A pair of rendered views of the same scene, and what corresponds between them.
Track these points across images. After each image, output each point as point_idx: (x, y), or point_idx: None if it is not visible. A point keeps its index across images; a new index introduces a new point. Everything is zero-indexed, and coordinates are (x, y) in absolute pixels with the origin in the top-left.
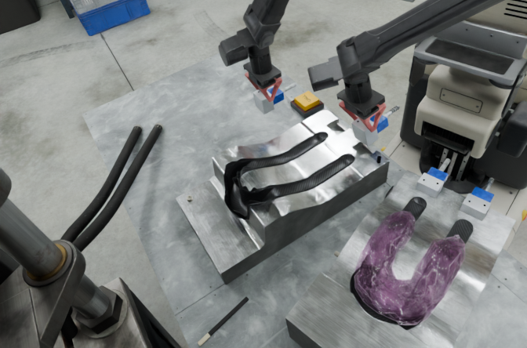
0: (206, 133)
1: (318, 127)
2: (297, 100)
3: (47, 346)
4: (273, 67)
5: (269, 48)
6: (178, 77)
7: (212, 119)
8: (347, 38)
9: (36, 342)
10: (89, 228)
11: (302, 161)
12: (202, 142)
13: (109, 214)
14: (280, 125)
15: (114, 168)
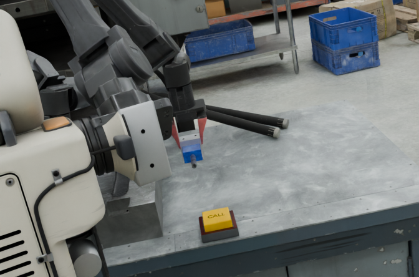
0: (244, 161)
1: (133, 192)
2: (219, 208)
3: (65, 77)
4: (175, 111)
5: (170, 85)
6: (375, 143)
7: (264, 165)
8: (38, 57)
9: (64, 69)
10: (146, 92)
11: (106, 181)
12: (232, 159)
13: (154, 99)
14: (207, 206)
15: (219, 107)
